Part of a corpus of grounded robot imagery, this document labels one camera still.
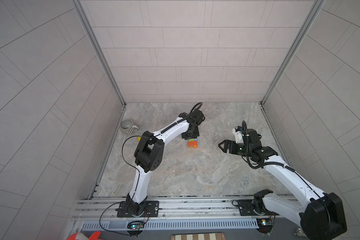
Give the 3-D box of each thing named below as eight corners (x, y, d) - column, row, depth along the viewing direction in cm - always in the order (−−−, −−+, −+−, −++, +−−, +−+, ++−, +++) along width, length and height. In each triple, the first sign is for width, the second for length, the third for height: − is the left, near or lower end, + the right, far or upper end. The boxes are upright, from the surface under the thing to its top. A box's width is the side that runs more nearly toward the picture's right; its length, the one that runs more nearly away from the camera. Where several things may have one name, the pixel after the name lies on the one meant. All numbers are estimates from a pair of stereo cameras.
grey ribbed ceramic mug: (120, 130, 102) (116, 124, 97) (130, 122, 106) (127, 116, 101) (128, 139, 98) (125, 133, 92) (139, 131, 102) (136, 125, 96)
